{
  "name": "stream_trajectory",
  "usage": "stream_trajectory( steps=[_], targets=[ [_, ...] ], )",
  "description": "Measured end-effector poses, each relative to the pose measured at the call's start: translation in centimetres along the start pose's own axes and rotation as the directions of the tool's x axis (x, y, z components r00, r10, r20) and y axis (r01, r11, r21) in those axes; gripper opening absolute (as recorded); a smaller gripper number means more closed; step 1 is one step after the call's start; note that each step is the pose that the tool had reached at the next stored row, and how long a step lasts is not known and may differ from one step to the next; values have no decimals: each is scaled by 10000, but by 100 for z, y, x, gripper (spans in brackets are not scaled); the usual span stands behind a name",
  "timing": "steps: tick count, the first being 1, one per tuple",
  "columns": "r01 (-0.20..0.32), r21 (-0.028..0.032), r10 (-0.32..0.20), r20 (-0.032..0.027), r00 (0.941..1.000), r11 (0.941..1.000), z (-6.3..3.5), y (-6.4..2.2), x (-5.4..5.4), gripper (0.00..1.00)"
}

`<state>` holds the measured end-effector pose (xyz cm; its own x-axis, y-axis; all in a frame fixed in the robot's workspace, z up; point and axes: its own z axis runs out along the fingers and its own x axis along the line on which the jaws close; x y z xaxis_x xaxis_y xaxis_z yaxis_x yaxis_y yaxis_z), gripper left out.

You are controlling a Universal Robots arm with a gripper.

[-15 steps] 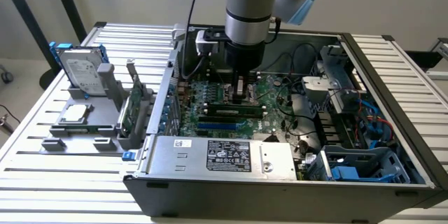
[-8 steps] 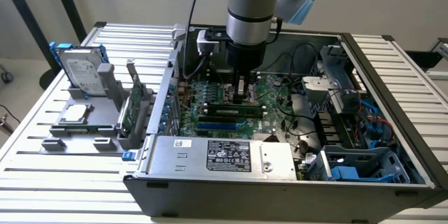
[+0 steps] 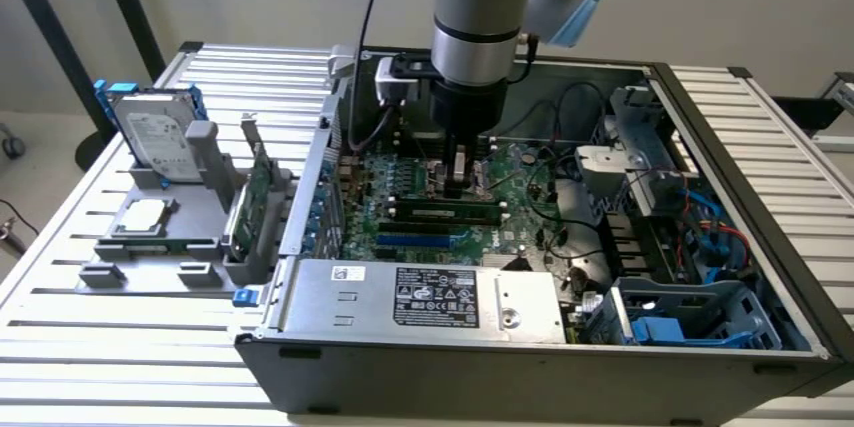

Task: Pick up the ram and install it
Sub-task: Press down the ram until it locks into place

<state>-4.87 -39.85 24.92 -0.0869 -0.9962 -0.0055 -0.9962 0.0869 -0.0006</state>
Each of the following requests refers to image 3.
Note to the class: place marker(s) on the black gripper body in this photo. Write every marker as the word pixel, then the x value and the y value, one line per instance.
pixel 468 104

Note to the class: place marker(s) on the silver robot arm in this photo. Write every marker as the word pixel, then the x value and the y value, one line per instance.
pixel 474 7

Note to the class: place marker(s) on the green RAM stick black chips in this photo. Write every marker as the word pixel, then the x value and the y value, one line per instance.
pixel 446 209

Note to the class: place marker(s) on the black RAM slot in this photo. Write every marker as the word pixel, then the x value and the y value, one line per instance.
pixel 441 226

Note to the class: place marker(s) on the CPU socket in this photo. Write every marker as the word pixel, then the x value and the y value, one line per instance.
pixel 482 187

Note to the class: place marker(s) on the green motherboard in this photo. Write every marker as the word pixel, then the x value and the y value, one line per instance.
pixel 528 212

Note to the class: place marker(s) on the blue expansion slot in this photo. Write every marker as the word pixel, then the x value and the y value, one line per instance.
pixel 422 241

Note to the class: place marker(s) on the silver chipset heatsink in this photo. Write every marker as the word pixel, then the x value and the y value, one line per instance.
pixel 502 262

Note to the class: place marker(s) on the metal drive cage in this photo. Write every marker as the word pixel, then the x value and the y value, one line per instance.
pixel 634 147

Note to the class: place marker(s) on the silver power supply unit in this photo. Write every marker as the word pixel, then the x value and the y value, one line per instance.
pixel 414 299

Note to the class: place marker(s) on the green graphics card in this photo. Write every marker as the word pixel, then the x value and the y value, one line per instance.
pixel 249 207

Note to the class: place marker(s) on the grey parts rack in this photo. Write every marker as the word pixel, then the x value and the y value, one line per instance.
pixel 207 167

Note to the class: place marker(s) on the blue case latch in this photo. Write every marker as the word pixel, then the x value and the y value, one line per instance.
pixel 245 296

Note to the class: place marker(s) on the black open PC case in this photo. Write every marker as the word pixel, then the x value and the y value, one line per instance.
pixel 521 377

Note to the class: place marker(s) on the silver hard disk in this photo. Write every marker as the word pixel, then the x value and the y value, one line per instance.
pixel 157 137

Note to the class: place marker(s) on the blue disk bay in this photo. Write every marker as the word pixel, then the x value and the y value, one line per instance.
pixel 694 312

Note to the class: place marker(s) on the silver CPU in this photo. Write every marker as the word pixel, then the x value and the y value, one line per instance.
pixel 142 216

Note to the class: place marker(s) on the blue disk carrier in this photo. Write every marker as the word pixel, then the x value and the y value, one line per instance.
pixel 102 102

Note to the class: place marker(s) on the black stand pole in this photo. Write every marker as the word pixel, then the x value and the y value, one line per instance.
pixel 61 47

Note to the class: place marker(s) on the black caster wheel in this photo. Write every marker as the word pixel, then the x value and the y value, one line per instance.
pixel 13 143

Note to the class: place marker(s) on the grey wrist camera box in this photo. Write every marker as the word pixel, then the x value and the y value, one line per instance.
pixel 396 79

